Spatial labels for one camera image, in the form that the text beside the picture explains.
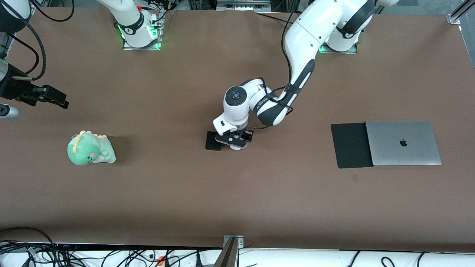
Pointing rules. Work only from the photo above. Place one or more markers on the silver closed laptop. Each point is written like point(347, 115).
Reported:
point(402, 148)

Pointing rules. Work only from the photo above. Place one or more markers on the metal table edge bracket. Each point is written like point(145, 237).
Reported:
point(233, 243)

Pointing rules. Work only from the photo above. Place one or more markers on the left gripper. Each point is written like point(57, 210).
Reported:
point(248, 134)

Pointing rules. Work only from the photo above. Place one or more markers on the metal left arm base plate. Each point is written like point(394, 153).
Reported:
point(349, 52)

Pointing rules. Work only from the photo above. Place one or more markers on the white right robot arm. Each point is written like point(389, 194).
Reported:
point(130, 18)

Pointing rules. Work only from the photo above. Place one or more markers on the green dinosaur plush toy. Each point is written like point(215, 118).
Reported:
point(87, 152)

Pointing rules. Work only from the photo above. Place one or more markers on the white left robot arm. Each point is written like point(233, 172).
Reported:
point(315, 33)

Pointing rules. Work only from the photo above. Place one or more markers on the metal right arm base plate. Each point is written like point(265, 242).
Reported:
point(148, 48)

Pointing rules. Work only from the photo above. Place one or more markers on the white computer mouse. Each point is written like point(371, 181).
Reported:
point(237, 147)

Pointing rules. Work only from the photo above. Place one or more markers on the aluminium corner profile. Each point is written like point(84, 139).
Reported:
point(460, 13)

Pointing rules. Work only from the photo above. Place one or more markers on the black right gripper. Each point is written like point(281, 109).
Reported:
point(14, 90)

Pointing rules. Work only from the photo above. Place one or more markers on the aluminium frame with sockets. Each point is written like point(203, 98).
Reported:
point(243, 5)

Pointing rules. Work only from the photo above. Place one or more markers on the black mouse pad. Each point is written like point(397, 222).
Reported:
point(350, 145)

